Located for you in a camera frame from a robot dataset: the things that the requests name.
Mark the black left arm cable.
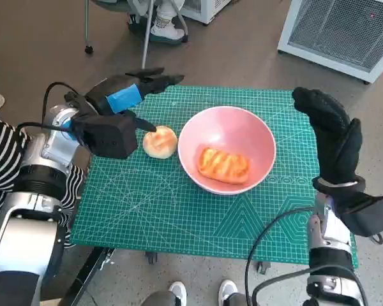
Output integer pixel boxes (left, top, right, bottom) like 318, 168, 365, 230
15, 82, 87, 133

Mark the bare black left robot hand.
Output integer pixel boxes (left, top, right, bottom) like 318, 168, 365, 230
84, 66, 185, 133

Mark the metal frame chair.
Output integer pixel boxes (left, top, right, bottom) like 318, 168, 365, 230
84, 0, 188, 69

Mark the pink bowl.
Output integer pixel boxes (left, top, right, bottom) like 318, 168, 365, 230
177, 106, 277, 196

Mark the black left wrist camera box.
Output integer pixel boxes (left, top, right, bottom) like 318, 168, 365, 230
70, 113, 138, 160

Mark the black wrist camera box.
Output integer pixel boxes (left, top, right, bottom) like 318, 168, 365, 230
340, 194, 383, 237
70, 113, 138, 160

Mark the small white appliance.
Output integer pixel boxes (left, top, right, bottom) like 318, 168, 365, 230
178, 0, 234, 26

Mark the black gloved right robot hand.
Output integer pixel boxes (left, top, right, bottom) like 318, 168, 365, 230
292, 86, 363, 185

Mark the person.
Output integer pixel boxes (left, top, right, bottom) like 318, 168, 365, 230
0, 94, 86, 248

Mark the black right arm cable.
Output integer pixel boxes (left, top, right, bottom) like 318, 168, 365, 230
244, 206, 317, 306
252, 267, 310, 303

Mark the rectangular striped toy bread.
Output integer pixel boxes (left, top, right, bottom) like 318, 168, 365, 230
197, 146, 252, 185

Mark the round toy bread bun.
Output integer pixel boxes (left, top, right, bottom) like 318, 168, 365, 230
142, 125, 179, 159

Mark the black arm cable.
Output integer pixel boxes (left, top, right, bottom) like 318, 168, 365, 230
15, 82, 87, 133
252, 267, 310, 303
244, 206, 317, 306

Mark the black table frame bar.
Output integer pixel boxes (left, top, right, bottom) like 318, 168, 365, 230
62, 247, 117, 306

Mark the large white grille appliance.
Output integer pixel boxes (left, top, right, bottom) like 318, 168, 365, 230
276, 0, 383, 84

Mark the person's foot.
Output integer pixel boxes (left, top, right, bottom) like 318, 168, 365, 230
149, 0, 189, 44

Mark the green cutting mat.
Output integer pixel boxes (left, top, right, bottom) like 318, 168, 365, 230
69, 83, 359, 268

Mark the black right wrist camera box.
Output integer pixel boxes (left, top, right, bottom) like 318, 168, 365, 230
340, 194, 383, 237

